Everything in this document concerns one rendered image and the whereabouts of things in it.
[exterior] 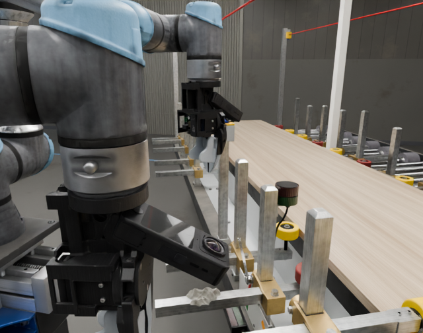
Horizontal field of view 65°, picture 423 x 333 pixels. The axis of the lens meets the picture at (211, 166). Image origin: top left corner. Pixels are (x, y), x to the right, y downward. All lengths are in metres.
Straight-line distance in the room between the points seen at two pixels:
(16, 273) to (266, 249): 0.59
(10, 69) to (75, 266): 0.17
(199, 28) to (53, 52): 0.48
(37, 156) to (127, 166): 0.70
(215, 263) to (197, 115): 0.43
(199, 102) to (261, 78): 6.32
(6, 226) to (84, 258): 0.58
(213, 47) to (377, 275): 0.71
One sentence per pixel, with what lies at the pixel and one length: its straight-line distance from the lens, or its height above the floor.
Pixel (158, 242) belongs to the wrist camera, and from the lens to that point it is 0.31.
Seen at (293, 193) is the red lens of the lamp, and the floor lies 1.12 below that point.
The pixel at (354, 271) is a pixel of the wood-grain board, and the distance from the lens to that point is 1.01.
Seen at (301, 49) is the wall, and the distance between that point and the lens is 7.02.
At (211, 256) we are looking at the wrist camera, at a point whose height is 1.25.
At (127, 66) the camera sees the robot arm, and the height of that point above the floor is 1.42.
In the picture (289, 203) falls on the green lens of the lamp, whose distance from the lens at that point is 0.86.
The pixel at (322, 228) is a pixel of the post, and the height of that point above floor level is 1.15.
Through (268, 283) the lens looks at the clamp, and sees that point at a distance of 0.95.
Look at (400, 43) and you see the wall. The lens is 7.27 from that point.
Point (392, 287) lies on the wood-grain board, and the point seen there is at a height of 0.90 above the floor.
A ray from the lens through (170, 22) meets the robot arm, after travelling 0.74.
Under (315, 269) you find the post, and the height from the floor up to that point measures 1.07.
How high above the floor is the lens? 1.42
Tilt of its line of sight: 16 degrees down
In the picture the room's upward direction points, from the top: straight up
